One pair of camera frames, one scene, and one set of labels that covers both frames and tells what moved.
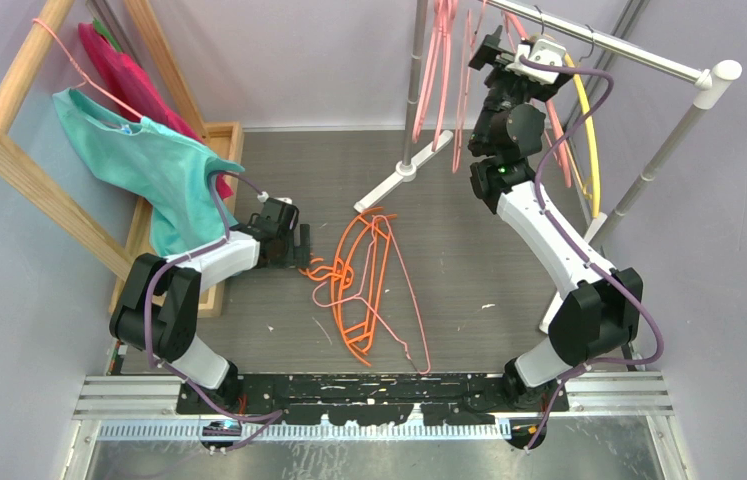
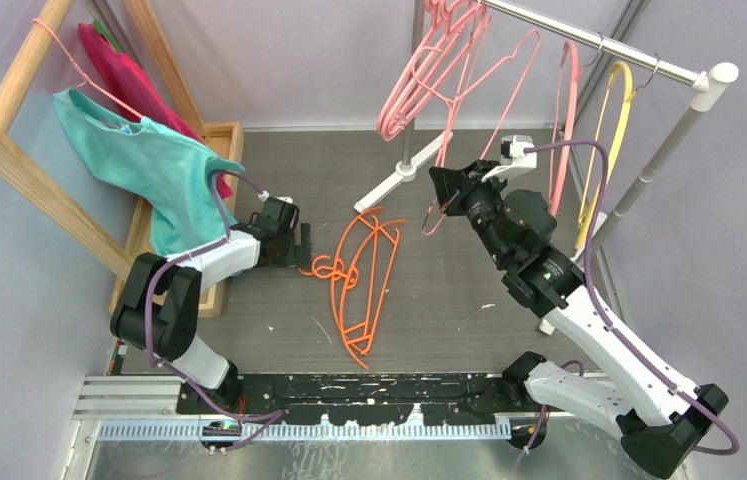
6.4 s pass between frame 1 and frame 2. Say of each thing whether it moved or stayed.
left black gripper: stayed
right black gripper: moved
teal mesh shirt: stayed
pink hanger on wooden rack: stayed
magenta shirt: stayed
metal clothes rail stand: stayed
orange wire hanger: stayed
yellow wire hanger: moved
